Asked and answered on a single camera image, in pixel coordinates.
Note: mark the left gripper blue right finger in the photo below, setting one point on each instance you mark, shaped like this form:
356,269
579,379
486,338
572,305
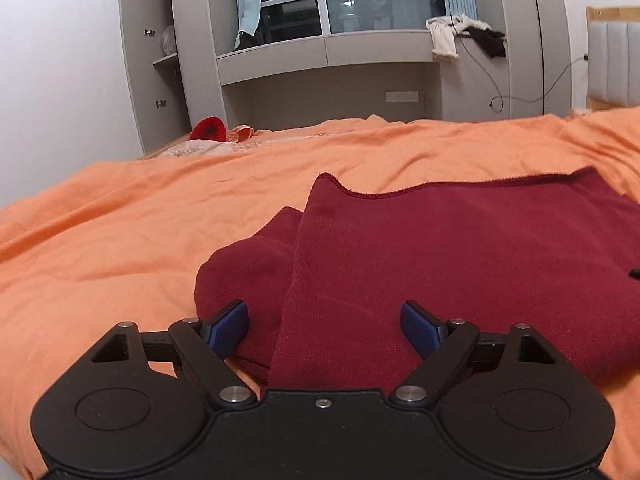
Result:
444,348

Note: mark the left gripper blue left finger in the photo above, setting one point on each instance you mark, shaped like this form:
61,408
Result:
202,347

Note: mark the dark red knit sweater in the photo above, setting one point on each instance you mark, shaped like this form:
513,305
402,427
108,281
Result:
324,285

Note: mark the orange duvet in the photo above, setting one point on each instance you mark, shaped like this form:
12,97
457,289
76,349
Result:
123,240

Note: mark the patterned pink bed sheet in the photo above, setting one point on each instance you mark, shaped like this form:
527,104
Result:
241,139

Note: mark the red cloth item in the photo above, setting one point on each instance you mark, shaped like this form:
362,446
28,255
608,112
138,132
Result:
211,128

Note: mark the padded grey wooden headboard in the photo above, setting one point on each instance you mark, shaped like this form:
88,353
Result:
613,57

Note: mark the grey wardrobe with open door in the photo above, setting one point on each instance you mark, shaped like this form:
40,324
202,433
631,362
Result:
169,94

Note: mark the grey window desk unit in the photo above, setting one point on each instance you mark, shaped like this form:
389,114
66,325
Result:
304,81

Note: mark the black garment on ledge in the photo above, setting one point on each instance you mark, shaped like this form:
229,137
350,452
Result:
490,41

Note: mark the tall grey wardrobe right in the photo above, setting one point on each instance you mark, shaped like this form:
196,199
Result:
534,78

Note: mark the white item on shelf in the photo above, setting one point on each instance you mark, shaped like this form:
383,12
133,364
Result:
168,42

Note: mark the white garment on ledge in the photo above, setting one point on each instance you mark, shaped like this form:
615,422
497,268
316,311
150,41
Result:
445,29

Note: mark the white wall socket plate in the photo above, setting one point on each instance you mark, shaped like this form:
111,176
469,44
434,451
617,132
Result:
397,97

